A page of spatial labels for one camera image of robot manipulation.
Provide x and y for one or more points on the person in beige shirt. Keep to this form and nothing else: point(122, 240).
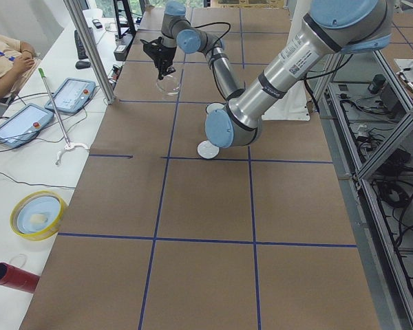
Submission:
point(18, 61)

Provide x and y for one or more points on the litter picker stick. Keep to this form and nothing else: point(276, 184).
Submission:
point(69, 145)

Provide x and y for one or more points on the near teach pendant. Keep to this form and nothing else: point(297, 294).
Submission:
point(24, 125)

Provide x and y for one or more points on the white ceramic lid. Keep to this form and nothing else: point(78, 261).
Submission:
point(207, 150)

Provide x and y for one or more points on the far teach pendant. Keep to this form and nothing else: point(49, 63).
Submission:
point(73, 94)

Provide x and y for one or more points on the red cardboard tube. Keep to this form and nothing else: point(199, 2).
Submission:
point(17, 278)

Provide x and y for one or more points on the aluminium frame post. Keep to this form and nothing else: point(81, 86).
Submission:
point(77, 16)

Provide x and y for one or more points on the yellow tape roll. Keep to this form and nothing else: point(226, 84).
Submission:
point(38, 216)

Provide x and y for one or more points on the black keyboard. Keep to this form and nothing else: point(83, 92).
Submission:
point(81, 53)

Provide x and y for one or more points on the white enamel mug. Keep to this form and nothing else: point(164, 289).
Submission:
point(214, 106)

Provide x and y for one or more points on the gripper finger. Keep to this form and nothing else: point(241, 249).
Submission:
point(170, 70)
point(161, 73)

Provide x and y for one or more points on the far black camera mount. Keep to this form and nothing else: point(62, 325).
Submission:
point(152, 48)

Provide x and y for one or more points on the clear plastic funnel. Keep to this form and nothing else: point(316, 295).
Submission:
point(169, 85)

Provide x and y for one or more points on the teach pendant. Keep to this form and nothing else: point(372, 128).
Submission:
point(24, 125)
point(73, 94)

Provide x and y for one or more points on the black computer mouse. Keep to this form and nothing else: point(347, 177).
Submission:
point(82, 64)

